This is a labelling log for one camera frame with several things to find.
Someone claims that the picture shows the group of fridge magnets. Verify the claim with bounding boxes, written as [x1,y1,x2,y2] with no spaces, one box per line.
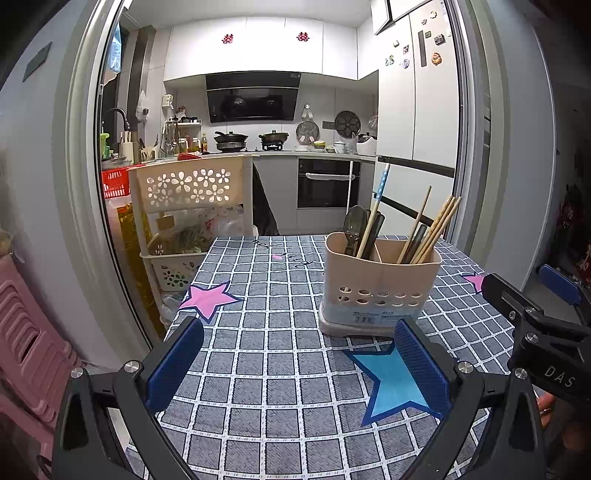
[385,9,446,70]

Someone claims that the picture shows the red plastic basket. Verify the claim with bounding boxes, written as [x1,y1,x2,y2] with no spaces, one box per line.
[102,167,132,199]

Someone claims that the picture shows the chopstick with blue dotted end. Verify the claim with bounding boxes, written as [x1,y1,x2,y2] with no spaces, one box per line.
[355,164,391,257]

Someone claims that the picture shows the grey wall switch panel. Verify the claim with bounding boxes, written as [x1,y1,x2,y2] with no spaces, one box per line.
[23,42,52,81]

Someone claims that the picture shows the beige flower-cutout storage cart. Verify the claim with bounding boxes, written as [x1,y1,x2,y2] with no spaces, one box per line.
[128,154,259,296]

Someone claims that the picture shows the stack of pink plastic stools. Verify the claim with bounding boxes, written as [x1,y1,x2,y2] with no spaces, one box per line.
[0,251,88,462]

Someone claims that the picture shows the dark cooking pot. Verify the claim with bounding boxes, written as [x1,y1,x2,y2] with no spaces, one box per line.
[259,129,290,149]

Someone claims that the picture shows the clear plastic bags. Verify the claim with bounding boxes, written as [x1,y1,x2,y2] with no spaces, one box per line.
[157,205,245,254]

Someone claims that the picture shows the black kitchen faucet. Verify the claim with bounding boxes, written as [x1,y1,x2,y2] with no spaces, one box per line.
[105,107,132,134]

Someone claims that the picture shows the black built-in oven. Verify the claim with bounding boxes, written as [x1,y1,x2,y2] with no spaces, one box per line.
[297,157,362,209]

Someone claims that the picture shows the red and black decoration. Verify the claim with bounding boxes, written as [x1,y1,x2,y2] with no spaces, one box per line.
[554,185,591,278]

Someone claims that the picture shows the white refrigerator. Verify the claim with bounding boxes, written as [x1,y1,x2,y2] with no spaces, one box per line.
[372,0,462,232]

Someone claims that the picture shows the yellow cooking oil bottle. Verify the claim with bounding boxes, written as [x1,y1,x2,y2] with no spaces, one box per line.
[116,203,155,301]

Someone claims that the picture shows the round metal plate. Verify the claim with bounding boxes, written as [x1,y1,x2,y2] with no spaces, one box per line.
[295,120,320,143]

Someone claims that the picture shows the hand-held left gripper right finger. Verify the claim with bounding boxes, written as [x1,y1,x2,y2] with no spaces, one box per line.
[393,318,550,480]

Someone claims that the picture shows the grey checked star tablecloth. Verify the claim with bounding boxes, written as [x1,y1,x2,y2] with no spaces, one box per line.
[124,234,591,480]

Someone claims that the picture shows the white spice rack with bottles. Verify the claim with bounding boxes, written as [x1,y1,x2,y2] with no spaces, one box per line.
[165,117,208,155]

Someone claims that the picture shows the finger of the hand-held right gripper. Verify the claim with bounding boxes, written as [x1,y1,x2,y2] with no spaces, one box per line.
[481,273,555,324]
[538,264,583,308]

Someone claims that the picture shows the black wok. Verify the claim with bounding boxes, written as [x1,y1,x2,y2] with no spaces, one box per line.
[213,130,249,152]

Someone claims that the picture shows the blue hanging cloth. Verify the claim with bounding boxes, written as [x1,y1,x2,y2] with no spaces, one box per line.
[108,23,123,75]

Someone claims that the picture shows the dark round steamer rack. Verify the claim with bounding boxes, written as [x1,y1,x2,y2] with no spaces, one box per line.
[335,110,362,138]

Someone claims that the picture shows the black range hood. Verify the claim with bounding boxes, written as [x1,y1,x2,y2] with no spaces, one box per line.
[204,71,302,124]

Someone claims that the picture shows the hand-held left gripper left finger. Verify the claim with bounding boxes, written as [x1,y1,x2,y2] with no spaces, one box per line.
[52,316,206,480]

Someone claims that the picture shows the beige plastic utensil holder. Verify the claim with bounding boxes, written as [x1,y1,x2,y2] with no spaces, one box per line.
[318,232,443,337]

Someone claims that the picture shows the white upper kitchen cabinets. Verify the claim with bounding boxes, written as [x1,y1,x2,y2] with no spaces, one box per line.
[164,16,379,84]

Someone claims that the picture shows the person's right hand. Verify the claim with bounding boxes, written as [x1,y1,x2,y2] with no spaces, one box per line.
[536,392,563,432]

